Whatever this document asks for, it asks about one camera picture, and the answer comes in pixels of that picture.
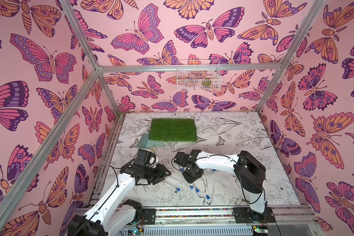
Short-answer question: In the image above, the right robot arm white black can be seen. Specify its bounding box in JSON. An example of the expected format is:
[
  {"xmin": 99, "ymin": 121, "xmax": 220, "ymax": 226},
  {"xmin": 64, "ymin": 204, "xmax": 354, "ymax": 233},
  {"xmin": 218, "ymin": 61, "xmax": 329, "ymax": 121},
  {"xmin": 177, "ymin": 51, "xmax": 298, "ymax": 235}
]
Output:
[{"xmin": 172, "ymin": 149, "xmax": 267, "ymax": 223}]

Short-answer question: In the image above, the green object in basket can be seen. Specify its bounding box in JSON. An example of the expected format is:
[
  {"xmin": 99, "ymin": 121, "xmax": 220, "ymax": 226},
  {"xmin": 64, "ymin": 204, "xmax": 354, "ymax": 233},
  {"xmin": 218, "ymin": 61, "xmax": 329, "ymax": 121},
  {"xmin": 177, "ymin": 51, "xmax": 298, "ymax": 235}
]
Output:
[{"xmin": 202, "ymin": 79, "xmax": 212, "ymax": 89}]

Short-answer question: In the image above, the test tube blue stopper front-middle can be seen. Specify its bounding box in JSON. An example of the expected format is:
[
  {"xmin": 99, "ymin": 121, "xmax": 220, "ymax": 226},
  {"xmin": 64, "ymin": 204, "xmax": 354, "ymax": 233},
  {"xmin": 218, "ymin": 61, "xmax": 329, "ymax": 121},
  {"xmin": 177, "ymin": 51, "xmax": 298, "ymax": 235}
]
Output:
[{"xmin": 170, "ymin": 177, "xmax": 194, "ymax": 189}]

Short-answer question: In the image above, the white wire basket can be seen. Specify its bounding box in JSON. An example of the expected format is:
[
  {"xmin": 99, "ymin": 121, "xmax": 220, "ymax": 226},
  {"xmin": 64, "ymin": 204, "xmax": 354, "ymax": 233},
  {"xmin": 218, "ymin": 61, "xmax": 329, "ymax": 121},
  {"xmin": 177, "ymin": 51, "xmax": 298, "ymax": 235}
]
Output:
[{"xmin": 175, "ymin": 64, "xmax": 222, "ymax": 92}]

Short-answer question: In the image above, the green artificial grass mat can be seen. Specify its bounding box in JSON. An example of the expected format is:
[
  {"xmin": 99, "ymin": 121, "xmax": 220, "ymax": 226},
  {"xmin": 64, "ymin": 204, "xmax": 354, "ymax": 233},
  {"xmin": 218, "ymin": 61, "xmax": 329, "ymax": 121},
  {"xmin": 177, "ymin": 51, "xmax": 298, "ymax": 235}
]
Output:
[{"xmin": 149, "ymin": 118, "xmax": 197, "ymax": 143}]

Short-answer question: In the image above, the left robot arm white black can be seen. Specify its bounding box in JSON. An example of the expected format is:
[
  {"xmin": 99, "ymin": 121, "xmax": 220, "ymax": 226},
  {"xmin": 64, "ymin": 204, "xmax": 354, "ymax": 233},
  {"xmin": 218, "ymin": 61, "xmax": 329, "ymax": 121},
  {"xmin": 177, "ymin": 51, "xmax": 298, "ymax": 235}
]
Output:
[{"xmin": 67, "ymin": 149, "xmax": 171, "ymax": 236}]

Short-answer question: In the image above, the test tube blue stopper front-left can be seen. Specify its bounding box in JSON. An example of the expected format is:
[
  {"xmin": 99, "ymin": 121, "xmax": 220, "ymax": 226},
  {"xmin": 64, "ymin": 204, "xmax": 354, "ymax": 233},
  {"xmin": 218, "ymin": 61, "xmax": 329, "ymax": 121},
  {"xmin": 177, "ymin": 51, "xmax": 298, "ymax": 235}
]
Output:
[{"xmin": 164, "ymin": 180, "xmax": 181, "ymax": 193}]

